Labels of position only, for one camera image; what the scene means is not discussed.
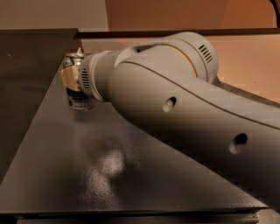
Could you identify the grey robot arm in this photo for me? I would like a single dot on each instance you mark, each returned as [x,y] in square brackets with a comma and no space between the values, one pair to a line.
[169,88]

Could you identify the green silver 7up can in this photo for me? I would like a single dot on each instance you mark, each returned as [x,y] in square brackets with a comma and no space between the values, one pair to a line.
[78,101]

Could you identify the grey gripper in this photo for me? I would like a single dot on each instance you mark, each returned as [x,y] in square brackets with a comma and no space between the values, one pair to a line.
[85,78]

